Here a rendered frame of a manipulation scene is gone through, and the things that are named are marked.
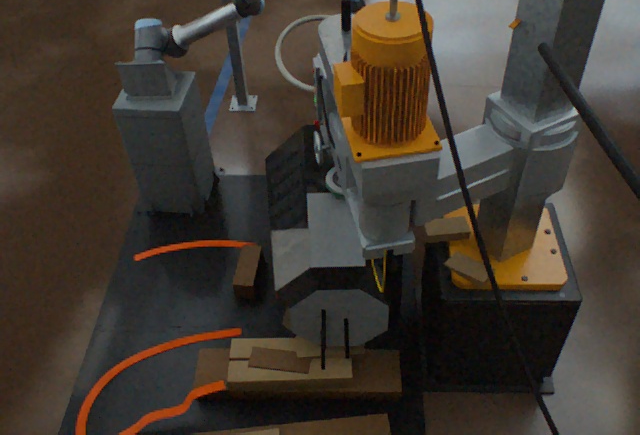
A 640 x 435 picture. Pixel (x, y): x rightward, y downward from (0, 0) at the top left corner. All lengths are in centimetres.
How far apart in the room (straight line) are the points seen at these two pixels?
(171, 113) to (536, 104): 213
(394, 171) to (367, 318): 115
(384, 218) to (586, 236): 222
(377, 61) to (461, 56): 386
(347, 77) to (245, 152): 286
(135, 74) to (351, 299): 180
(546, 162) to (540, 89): 31
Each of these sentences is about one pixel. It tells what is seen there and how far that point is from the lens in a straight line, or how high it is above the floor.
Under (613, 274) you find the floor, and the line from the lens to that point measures 414.
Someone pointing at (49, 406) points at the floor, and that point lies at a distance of 372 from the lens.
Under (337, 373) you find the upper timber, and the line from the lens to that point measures 325.
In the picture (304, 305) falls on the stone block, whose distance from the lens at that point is 292.
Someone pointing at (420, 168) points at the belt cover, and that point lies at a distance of 203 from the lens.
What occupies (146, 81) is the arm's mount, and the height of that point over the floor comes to 97.
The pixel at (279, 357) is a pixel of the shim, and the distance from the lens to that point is 330.
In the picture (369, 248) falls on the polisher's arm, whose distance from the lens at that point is 237.
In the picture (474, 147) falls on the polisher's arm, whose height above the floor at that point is 147.
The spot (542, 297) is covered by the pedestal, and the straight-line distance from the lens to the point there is 295.
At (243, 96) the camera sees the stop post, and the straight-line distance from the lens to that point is 507.
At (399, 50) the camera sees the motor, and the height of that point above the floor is 206.
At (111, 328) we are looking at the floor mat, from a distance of 385.
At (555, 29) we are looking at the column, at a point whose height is 194.
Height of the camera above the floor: 302
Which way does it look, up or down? 44 degrees down
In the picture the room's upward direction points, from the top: 3 degrees counter-clockwise
